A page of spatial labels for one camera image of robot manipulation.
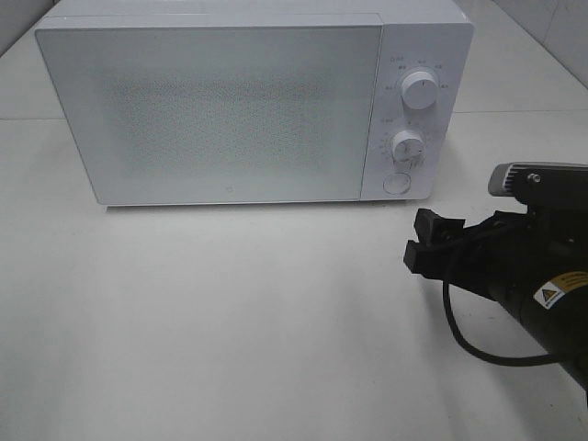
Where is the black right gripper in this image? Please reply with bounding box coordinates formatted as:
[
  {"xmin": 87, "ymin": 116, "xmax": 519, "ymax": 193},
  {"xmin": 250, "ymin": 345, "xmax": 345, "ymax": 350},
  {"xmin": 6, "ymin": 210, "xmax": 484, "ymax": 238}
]
[{"xmin": 403, "ymin": 209, "xmax": 587, "ymax": 299}]

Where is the round white door release button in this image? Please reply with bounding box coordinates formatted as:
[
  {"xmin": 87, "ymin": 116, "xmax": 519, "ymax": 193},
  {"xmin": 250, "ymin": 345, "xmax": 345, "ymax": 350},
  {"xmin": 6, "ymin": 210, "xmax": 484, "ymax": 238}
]
[{"xmin": 382, "ymin": 173, "xmax": 412, "ymax": 195}]

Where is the white microwave door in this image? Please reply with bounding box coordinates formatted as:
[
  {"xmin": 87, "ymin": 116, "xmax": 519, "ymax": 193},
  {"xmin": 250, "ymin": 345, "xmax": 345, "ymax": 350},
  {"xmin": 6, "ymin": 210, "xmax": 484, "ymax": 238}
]
[{"xmin": 36, "ymin": 27, "xmax": 381, "ymax": 206}]

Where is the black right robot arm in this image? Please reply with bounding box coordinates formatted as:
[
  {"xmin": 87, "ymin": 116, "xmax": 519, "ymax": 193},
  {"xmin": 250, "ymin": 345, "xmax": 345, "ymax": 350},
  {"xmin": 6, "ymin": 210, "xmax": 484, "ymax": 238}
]
[{"xmin": 403, "ymin": 209, "xmax": 587, "ymax": 388}]

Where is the white microwave oven body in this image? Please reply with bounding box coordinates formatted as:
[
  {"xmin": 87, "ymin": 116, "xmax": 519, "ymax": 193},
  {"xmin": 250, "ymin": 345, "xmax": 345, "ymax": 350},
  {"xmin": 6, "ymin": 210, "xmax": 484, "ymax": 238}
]
[{"xmin": 35, "ymin": 1, "xmax": 474, "ymax": 205}]

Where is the white lower microwave knob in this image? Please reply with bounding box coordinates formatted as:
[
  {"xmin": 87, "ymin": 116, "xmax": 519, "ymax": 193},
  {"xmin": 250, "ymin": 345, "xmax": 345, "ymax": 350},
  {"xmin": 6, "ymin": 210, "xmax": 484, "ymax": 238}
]
[{"xmin": 391, "ymin": 130, "xmax": 425, "ymax": 162}]

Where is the white microwave knob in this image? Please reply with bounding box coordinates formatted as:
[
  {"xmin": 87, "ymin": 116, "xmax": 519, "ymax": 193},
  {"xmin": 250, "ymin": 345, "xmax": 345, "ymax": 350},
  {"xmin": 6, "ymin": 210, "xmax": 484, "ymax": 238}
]
[
  {"xmin": 400, "ymin": 68, "xmax": 439, "ymax": 110},
  {"xmin": 391, "ymin": 130, "xmax": 425, "ymax": 162}
]

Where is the white upper microwave knob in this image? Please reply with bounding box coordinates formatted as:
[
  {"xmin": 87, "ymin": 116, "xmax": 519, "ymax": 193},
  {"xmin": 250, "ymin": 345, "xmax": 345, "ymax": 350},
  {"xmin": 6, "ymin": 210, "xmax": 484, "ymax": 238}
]
[{"xmin": 400, "ymin": 68, "xmax": 439, "ymax": 110}]

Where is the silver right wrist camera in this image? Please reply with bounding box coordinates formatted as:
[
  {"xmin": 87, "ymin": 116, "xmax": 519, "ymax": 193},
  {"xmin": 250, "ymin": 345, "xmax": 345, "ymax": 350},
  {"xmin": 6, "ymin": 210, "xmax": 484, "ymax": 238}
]
[{"xmin": 488, "ymin": 162, "xmax": 587, "ymax": 209}]

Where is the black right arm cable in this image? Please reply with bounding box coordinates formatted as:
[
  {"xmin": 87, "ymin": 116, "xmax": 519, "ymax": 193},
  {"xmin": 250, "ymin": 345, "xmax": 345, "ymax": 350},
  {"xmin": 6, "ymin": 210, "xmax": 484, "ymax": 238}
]
[{"xmin": 441, "ymin": 277, "xmax": 564, "ymax": 368}]

